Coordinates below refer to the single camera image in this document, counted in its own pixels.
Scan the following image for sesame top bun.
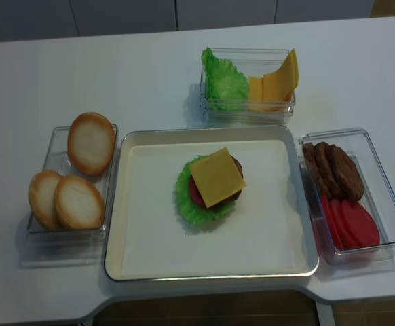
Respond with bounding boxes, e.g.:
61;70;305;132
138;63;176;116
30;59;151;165
28;170;62;230

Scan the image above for yellow cheese on burger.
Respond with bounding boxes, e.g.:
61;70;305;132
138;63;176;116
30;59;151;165
190;147;246;209

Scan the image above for green lettuce on burger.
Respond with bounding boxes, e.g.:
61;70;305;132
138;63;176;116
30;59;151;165
175;156;239;225

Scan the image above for green lettuce leaf in container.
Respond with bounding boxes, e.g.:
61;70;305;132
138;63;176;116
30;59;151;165
201;48;248;111

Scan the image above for clear lettuce and cheese container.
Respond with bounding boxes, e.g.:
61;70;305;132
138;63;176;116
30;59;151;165
200;48;296;124

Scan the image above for small orange cheese slice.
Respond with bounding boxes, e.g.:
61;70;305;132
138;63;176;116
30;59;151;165
248;76;263;101

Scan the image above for leaning yellow cheese slices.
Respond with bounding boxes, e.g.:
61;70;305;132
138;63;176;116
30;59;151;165
263;49;299;101

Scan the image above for red tomato on burger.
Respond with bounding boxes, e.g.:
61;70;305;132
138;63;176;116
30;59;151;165
189;175;207;209

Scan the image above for white rectangular serving tray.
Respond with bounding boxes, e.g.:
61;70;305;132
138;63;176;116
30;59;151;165
105;126;319;281

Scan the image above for upright bun half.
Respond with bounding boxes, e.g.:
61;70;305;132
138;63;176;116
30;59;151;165
67;112;115;176

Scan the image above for brown meat patty left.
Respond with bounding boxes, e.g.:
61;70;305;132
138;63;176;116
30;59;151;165
302;143;333;200

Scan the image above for front right bun half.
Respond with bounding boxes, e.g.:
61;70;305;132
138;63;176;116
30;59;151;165
54;175;105;230

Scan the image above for brown meat patty middle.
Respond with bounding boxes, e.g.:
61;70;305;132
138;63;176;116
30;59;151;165
314;142;345;200

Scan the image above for clear bun container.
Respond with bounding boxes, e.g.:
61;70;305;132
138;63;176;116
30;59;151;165
26;123;119;234

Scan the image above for red tomato slice middle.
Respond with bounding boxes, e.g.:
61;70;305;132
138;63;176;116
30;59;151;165
329;199;356;250

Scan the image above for clear patty and tomato container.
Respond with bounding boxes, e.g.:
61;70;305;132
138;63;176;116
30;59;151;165
299;128;395;264

